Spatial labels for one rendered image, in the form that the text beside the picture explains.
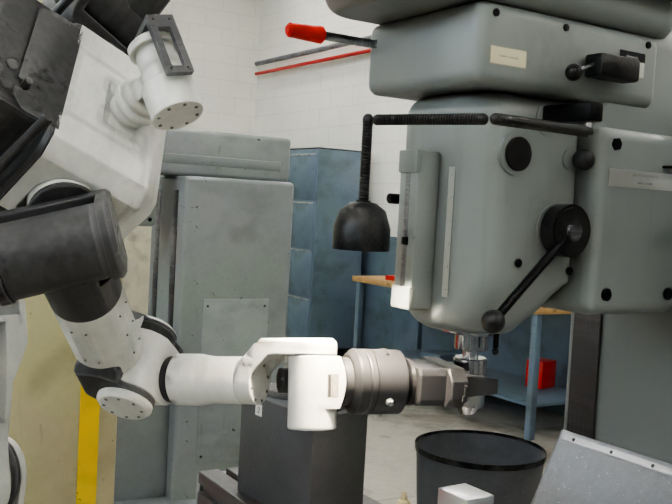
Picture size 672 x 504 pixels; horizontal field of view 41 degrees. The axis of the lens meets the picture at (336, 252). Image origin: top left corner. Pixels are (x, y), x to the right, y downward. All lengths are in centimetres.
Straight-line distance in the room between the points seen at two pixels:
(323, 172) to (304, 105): 180
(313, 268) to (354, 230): 740
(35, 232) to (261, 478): 76
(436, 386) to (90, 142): 55
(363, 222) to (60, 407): 189
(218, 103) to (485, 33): 993
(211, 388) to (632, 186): 64
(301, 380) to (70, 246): 35
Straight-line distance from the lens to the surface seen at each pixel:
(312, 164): 855
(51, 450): 288
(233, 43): 1117
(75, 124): 115
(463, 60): 113
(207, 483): 180
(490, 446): 359
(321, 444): 152
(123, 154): 117
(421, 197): 118
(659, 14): 135
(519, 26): 116
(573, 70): 118
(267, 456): 162
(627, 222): 130
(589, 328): 162
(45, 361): 281
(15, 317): 148
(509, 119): 106
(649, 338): 155
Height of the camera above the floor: 147
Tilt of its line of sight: 3 degrees down
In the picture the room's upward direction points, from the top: 3 degrees clockwise
